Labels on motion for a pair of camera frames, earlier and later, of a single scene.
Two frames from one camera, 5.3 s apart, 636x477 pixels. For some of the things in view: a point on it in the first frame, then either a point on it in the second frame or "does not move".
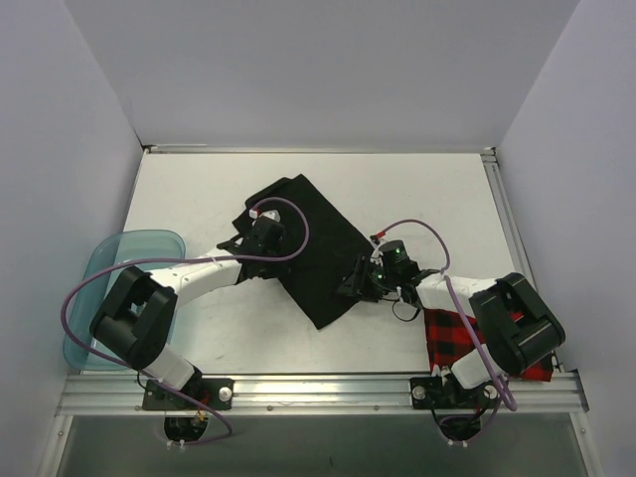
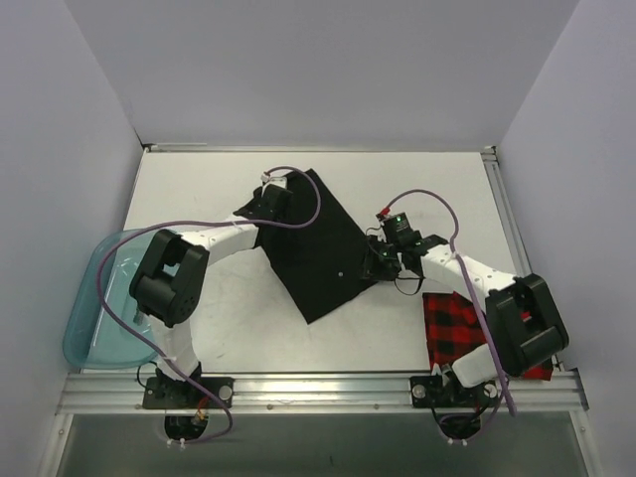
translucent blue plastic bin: (91, 292) does not move
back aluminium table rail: (317, 148) does not move
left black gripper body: (268, 234) -> (274, 200)
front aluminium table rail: (318, 395) does not move
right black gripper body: (363, 277) -> (377, 263)
